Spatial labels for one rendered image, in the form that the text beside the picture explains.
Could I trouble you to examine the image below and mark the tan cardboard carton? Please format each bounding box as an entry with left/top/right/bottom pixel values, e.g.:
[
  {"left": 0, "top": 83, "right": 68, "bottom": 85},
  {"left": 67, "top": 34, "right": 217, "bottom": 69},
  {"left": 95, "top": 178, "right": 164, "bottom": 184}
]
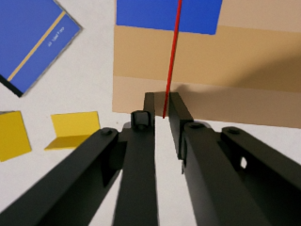
[{"left": 112, "top": 0, "right": 301, "bottom": 129}]

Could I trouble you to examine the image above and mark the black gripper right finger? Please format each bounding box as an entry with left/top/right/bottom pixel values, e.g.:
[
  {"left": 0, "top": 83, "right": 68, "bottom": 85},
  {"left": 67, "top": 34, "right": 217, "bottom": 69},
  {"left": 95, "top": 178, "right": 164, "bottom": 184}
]
[{"left": 168, "top": 92, "right": 301, "bottom": 226}]

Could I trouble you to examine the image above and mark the blue notebook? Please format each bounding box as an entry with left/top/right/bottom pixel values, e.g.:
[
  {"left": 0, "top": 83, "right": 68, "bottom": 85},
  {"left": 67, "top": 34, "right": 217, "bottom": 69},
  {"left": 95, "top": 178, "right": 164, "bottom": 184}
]
[{"left": 0, "top": 0, "right": 82, "bottom": 98}]

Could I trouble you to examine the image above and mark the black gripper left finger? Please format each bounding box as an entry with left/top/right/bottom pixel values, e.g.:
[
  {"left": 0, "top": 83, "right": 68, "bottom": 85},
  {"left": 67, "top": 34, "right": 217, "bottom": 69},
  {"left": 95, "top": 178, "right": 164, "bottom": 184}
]
[{"left": 0, "top": 92, "right": 160, "bottom": 226}]

